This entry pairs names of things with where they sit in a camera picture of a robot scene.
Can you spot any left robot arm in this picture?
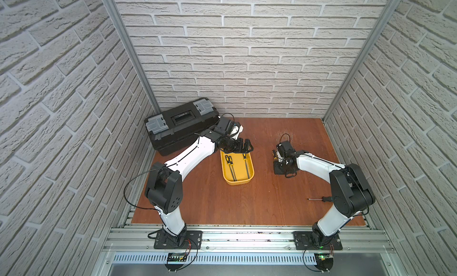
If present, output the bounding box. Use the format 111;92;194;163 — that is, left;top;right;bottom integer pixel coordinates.
145;116;253;243

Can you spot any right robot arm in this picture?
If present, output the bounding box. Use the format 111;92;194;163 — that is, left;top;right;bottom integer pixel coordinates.
273;141;376;247

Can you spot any yellow plastic tray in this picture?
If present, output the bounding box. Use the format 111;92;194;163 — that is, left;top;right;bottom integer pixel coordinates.
220;151;255;186

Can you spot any green black screwdriver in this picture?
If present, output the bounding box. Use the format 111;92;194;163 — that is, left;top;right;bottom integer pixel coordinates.
308;197;333;202

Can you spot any black plastic toolbox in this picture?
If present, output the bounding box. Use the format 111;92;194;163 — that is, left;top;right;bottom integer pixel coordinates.
145;97;219;156

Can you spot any right circuit board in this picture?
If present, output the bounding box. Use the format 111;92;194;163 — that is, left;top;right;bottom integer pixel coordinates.
314;253;334;272

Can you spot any circuit board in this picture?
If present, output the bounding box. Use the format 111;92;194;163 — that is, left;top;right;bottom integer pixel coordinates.
314;253;334;272
165;252;188;272

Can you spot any left circuit board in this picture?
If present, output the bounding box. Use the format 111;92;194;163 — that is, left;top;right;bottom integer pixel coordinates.
165;252;188;272

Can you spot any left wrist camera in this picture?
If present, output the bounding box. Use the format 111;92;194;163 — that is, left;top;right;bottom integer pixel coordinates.
229;122;243;140

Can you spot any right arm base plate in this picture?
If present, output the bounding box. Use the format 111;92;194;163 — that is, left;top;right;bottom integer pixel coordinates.
292;231;343;251

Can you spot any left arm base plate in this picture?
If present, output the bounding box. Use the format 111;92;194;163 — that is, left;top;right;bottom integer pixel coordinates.
154;229;203;250

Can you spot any aluminium frame rail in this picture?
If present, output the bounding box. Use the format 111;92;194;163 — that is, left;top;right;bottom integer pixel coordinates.
102;224;396;253

